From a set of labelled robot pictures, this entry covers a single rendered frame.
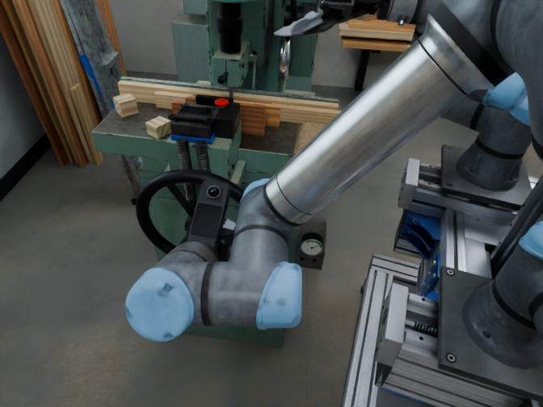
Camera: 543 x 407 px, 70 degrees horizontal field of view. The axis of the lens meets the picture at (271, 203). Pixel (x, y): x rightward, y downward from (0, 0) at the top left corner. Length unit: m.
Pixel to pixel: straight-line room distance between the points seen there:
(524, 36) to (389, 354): 0.63
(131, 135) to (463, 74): 0.79
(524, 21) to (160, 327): 0.41
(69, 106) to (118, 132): 1.40
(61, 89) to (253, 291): 2.07
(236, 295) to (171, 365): 1.18
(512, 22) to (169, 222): 0.99
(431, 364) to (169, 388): 1.00
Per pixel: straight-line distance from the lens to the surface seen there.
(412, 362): 0.85
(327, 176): 0.45
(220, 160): 0.85
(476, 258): 1.06
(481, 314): 0.76
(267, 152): 0.93
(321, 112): 1.04
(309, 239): 1.01
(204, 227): 0.60
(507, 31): 0.35
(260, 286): 0.43
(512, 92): 0.76
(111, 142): 1.06
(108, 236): 2.08
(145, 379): 1.60
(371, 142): 0.43
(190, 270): 0.46
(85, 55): 1.86
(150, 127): 0.99
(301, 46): 1.15
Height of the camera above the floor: 1.42
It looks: 41 degrees down
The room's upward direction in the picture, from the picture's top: 4 degrees clockwise
